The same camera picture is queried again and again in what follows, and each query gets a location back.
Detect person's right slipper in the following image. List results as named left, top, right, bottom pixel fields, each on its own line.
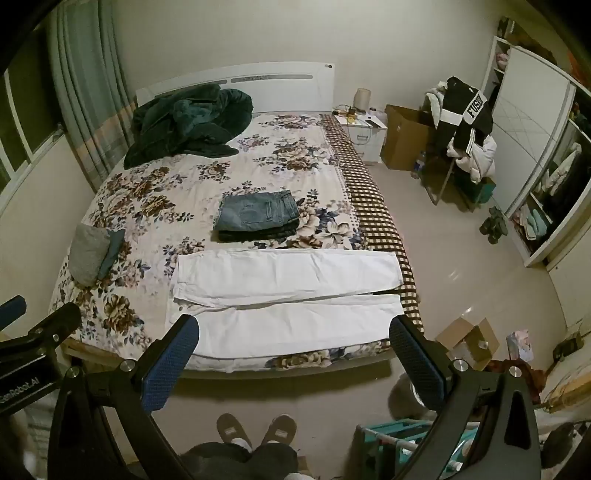
left=261, top=414, right=297, bottom=446

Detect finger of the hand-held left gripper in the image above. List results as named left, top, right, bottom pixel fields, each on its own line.
left=0, top=296, right=27, bottom=331
left=0, top=302, right=82, bottom=356

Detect folded blue jeans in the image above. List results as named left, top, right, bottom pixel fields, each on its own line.
left=213, top=190, right=301, bottom=232

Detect small open cardboard box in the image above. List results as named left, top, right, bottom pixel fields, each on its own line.
left=435, top=317, right=500, bottom=370

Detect green striped curtain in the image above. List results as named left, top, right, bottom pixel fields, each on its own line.
left=46, top=0, right=137, bottom=195

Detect folded dark jeans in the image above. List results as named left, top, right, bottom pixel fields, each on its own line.
left=217, top=224, right=301, bottom=242

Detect teal folded cloth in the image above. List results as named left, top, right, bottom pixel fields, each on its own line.
left=97, top=229, right=126, bottom=281

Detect white nightstand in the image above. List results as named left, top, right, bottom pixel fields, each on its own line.
left=335, top=111, right=387, bottom=163

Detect window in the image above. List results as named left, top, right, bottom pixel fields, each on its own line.
left=0, top=46, right=65, bottom=195

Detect pink printed packet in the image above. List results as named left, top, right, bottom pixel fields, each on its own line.
left=506, top=329, right=532, bottom=361

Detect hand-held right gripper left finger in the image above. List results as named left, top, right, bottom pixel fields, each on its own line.
left=48, top=315, right=200, bottom=480

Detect dark green blanket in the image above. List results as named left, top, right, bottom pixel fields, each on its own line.
left=124, top=84, right=254, bottom=168

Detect white headboard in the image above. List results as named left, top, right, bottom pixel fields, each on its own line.
left=136, top=62, right=335, bottom=116

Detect white wardrobe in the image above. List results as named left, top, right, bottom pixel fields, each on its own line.
left=480, top=34, right=591, bottom=268

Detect person's slipper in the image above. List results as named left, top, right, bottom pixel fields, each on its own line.
left=217, top=414, right=254, bottom=450
left=261, top=414, right=297, bottom=446

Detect dark green slippers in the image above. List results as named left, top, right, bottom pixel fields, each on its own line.
left=479, top=206, right=509, bottom=244

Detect reddish brown cloth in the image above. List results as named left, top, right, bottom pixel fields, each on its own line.
left=489, top=357, right=543, bottom=402

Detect person's legs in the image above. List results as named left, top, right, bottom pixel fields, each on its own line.
left=182, top=440, right=298, bottom=480

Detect white pants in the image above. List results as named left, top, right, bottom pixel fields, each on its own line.
left=165, top=247, right=402, bottom=372

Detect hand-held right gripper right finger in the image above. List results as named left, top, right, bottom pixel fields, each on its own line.
left=389, top=315, right=541, bottom=480

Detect person's left slipper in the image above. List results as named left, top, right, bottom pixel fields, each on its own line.
left=217, top=414, right=254, bottom=450

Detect grey folded cloth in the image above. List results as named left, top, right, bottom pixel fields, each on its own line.
left=68, top=224, right=112, bottom=284

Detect white garment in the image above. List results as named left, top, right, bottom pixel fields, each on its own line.
left=445, top=134, right=498, bottom=183

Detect large cardboard box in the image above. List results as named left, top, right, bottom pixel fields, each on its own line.
left=381, top=104, right=437, bottom=171

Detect brown checked blanket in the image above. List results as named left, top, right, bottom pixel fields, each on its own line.
left=321, top=113, right=423, bottom=333

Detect teal rack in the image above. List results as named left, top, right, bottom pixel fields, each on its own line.
left=355, top=418, right=481, bottom=480

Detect chair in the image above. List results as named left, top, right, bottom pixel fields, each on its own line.
left=422, top=152, right=497, bottom=207

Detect bed with floral sheet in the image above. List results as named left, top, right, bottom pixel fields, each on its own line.
left=48, top=111, right=423, bottom=379

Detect black and white jacket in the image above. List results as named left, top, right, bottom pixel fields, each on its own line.
left=434, top=77, right=495, bottom=158

